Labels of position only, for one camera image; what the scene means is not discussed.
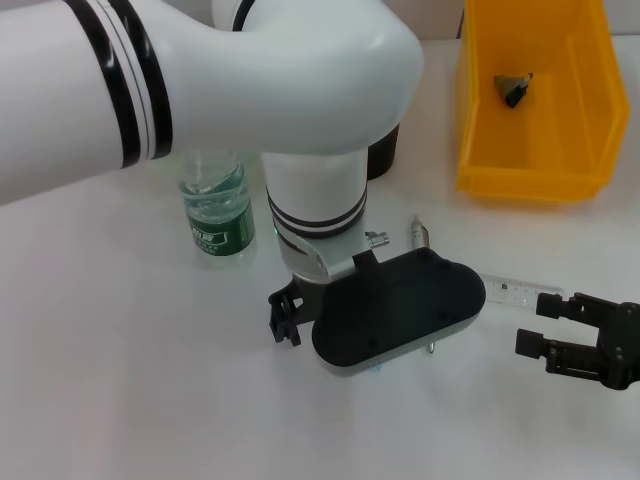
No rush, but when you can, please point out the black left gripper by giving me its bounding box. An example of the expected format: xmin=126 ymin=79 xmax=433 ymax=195
xmin=268 ymin=276 xmax=330 ymax=347

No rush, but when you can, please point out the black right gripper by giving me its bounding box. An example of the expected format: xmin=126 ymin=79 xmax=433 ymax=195
xmin=514 ymin=291 xmax=640 ymax=392

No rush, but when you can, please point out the water bottle with green label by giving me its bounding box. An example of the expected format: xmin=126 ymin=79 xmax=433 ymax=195
xmin=178 ymin=149 xmax=257 ymax=259

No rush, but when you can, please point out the plastic wrapper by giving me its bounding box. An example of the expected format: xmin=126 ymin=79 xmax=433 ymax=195
xmin=492 ymin=71 xmax=535 ymax=110

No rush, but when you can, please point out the transparent plastic ruler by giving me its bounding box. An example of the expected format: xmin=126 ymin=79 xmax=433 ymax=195
xmin=482 ymin=272 xmax=564 ymax=309

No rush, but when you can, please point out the clear grey ballpoint pen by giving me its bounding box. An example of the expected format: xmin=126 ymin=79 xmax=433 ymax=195
xmin=409 ymin=215 xmax=437 ymax=357

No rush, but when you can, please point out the black mesh pen holder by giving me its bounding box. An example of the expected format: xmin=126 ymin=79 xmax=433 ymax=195
xmin=367 ymin=122 xmax=401 ymax=181

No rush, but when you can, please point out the yellow plastic bin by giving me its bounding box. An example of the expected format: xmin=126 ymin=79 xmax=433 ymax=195
xmin=454 ymin=0 xmax=630 ymax=204

